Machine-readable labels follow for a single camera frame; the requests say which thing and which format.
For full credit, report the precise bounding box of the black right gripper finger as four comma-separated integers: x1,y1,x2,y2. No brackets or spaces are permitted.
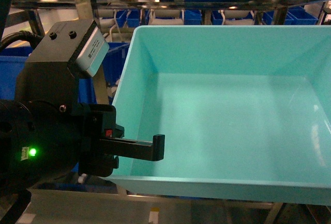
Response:
98,134,165,161

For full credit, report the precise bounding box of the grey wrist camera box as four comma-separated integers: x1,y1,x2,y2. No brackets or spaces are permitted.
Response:
68,20,109,79

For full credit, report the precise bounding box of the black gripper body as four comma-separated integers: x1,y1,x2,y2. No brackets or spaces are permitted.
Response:
1,100,124,183

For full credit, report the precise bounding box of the teal plastic bin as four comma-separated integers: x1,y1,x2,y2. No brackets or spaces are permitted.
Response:
108,25,330,205

